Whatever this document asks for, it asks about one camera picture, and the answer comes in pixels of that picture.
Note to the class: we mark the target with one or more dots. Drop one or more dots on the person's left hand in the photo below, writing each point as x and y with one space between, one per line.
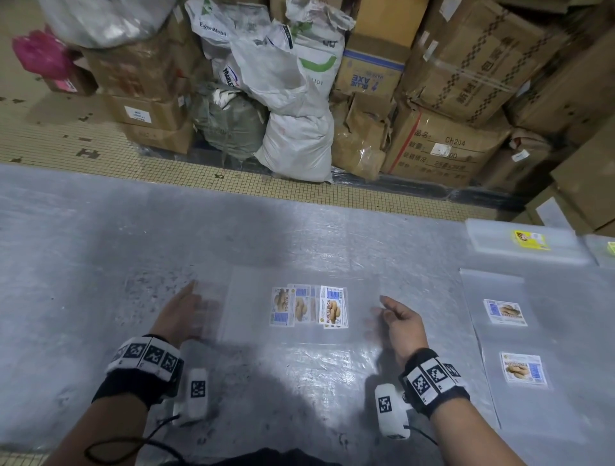
182 317

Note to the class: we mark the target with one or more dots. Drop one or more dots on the person's right hand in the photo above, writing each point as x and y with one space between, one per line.
406 331

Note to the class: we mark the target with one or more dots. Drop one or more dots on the clear bags with labels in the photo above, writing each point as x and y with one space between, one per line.
250 307

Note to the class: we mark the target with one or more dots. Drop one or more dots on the stack of clear bags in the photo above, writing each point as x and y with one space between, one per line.
519 336

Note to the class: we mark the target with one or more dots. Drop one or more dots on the bag pack with green label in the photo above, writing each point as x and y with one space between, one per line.
598 252

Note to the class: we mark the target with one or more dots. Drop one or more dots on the person's left forearm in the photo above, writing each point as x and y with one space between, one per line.
96 437

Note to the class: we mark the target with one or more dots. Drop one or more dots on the person's right forearm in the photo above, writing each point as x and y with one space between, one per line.
475 432

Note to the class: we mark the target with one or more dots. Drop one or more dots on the person's black clothing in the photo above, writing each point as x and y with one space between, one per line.
259 458

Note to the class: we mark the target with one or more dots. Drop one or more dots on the low cardboard box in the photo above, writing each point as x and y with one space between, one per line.
158 139

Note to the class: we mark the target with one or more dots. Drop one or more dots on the cardboard box with red print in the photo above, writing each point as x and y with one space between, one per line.
442 151

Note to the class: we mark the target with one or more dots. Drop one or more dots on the torn brown cardboard box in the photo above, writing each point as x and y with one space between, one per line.
358 139

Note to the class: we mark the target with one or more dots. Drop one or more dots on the grey-green sack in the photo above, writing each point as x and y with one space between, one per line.
230 122

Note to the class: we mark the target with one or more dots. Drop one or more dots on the small labelled brown box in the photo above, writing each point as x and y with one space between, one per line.
514 161

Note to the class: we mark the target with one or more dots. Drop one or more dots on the plain white sack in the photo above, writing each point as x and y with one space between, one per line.
295 149

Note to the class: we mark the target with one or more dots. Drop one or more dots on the cardboard box with white label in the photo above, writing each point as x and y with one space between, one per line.
154 113

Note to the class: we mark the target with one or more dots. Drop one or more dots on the cardboard boxes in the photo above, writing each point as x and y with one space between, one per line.
581 182

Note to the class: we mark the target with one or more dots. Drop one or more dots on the dark cardboard box red marks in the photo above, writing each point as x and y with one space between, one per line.
134 67

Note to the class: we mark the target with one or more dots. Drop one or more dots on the small cardboard box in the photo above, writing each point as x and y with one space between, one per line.
79 84

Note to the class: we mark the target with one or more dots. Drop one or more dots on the crumpled white sack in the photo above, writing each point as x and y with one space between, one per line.
269 72

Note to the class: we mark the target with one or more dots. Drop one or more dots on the cardboard box with blue stripe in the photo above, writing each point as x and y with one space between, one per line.
370 69

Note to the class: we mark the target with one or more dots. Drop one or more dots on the large brown cardboard box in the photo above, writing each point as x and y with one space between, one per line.
562 101

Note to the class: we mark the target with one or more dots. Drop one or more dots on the cardboard box with checker pattern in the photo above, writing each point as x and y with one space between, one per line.
480 62

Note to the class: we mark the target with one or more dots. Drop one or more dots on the white sack with green print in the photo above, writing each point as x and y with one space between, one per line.
322 48

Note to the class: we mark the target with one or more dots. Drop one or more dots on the white sack with blue print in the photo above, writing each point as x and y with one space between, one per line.
216 21

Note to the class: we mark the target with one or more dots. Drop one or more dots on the pink plastic bag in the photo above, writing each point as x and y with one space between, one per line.
41 55

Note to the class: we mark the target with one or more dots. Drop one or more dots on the plain yellowish cardboard box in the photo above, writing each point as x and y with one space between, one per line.
389 21

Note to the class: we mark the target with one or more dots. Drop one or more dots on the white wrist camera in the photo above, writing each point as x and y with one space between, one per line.
391 413
194 396

